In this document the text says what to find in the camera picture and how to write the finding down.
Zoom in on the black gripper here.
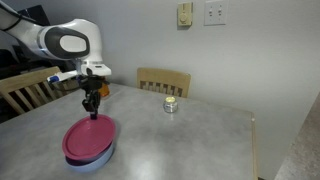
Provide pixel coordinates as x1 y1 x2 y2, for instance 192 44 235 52
77 75 109 120

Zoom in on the pink plate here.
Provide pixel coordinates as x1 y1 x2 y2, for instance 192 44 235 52
62 114 116 160

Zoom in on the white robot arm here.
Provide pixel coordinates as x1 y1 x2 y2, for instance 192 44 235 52
0 1 112 120

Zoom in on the blue bowl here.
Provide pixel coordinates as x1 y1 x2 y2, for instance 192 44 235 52
65 142 114 173

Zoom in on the orange water bottle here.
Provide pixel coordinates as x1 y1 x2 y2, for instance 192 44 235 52
99 82 110 97

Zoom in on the wooden chair left side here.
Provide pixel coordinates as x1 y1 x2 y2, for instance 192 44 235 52
0 66 77 114

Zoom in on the silver candle jar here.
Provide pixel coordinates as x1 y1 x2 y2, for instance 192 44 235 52
163 96 178 113

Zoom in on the wooden chair behind table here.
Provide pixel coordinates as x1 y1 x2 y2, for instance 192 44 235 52
137 67 191 98

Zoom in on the beige thermostat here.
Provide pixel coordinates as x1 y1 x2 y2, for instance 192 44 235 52
177 2 193 26

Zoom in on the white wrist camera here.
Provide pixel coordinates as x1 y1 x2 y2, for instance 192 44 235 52
46 63 112 83

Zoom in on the white light switch plate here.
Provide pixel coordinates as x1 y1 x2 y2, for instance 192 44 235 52
204 0 228 26

